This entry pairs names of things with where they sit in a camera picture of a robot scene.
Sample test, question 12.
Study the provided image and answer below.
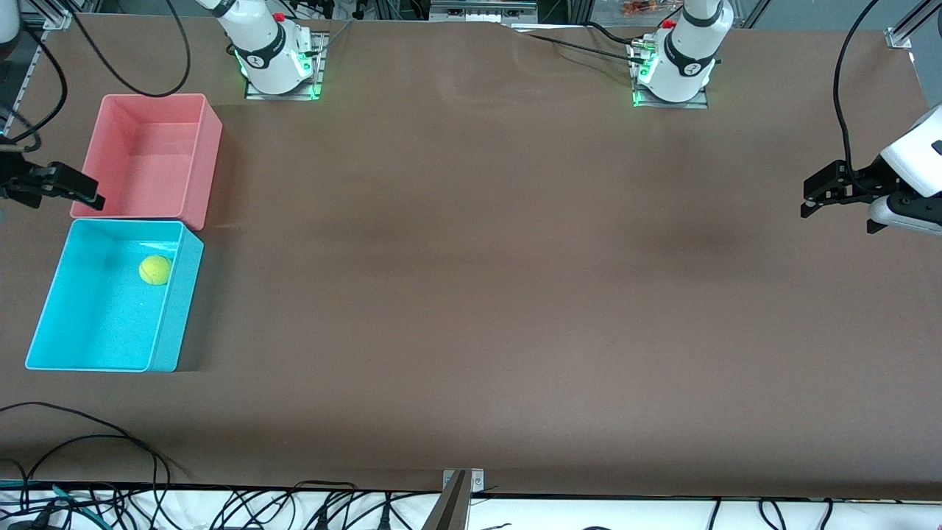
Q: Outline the yellow-green tennis ball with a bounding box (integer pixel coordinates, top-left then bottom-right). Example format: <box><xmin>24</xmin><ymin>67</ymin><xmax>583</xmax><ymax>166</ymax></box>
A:
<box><xmin>138</xmin><ymin>254</ymin><xmax>174</xmax><ymax>286</ymax></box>

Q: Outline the pink plastic bin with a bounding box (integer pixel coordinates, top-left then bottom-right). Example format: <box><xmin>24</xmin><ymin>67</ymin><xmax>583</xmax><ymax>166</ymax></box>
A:
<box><xmin>70</xmin><ymin>93</ymin><xmax>224</xmax><ymax>231</ymax></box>

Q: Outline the blue plastic bin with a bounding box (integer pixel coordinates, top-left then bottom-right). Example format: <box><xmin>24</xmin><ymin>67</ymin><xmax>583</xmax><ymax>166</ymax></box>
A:
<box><xmin>25</xmin><ymin>219</ymin><xmax>205</xmax><ymax>373</ymax></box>

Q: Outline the brown table cover mat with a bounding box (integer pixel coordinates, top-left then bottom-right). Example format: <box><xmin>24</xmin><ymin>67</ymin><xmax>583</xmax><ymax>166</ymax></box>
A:
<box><xmin>0</xmin><ymin>13</ymin><xmax>942</xmax><ymax>503</ymax></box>

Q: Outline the grey metal pole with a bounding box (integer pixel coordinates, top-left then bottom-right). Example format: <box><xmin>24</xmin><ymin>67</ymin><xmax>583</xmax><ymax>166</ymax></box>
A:
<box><xmin>421</xmin><ymin>471</ymin><xmax>472</xmax><ymax>530</ymax></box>

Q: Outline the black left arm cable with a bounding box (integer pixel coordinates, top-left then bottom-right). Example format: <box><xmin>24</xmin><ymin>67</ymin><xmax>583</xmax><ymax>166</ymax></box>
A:
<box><xmin>832</xmin><ymin>0</ymin><xmax>882</xmax><ymax>194</ymax></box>

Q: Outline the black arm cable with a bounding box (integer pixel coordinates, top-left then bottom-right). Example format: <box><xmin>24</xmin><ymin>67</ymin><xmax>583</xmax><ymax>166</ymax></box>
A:
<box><xmin>832</xmin><ymin>0</ymin><xmax>882</xmax><ymax>194</ymax></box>
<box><xmin>0</xmin><ymin>0</ymin><xmax>192</xmax><ymax>152</ymax></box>

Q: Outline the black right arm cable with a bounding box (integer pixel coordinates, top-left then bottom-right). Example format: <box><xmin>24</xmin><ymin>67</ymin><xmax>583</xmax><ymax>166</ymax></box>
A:
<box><xmin>0</xmin><ymin>0</ymin><xmax>192</xmax><ymax>152</ymax></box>

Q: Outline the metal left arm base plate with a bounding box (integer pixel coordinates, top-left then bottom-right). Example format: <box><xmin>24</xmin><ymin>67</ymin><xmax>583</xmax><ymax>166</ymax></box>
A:
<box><xmin>633</xmin><ymin>40</ymin><xmax>709</xmax><ymax>110</ymax></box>

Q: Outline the long looping black cable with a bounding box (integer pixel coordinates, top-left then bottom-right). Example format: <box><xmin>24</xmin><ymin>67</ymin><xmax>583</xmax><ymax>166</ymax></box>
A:
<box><xmin>0</xmin><ymin>401</ymin><xmax>171</xmax><ymax>516</ymax></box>

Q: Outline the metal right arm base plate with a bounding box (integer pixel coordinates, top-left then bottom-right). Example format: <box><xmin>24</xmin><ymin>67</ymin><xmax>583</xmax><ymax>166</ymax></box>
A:
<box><xmin>245</xmin><ymin>32</ymin><xmax>327</xmax><ymax>101</ymax></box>

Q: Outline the black cable across mat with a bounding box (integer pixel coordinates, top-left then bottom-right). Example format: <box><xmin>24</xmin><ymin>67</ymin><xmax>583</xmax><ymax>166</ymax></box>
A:
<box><xmin>511</xmin><ymin>26</ymin><xmax>656</xmax><ymax>67</ymax></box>

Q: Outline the teal cable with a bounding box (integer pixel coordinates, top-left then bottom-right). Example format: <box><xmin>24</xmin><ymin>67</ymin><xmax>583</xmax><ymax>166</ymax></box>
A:
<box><xmin>0</xmin><ymin>480</ymin><xmax>100</xmax><ymax>520</ymax></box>

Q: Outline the aluminium frame rail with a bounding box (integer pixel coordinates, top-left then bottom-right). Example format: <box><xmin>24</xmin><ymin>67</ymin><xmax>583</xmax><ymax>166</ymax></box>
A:
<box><xmin>429</xmin><ymin>0</ymin><xmax>538</xmax><ymax>21</ymax></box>

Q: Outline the small metal clamp bracket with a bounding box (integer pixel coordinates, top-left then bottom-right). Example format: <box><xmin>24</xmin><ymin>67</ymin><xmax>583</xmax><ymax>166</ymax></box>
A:
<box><xmin>442</xmin><ymin>468</ymin><xmax>486</xmax><ymax>495</ymax></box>

